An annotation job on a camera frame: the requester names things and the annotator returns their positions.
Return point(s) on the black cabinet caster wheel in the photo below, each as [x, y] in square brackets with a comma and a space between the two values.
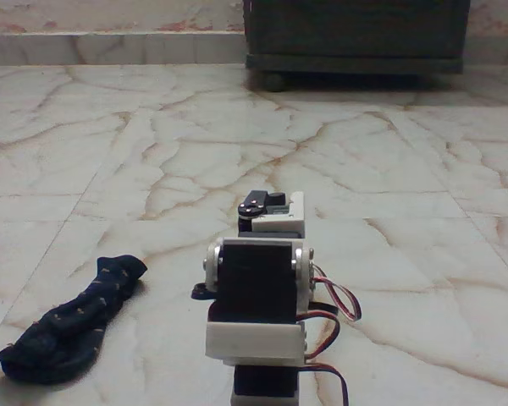
[272, 82]

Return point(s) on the dark wooden cabinet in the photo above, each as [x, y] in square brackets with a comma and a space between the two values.
[355, 29]

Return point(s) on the white black SO-100 robot arm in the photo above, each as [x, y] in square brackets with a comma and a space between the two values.
[254, 283]

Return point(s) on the dark navy patterned sock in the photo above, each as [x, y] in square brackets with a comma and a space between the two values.
[74, 321]

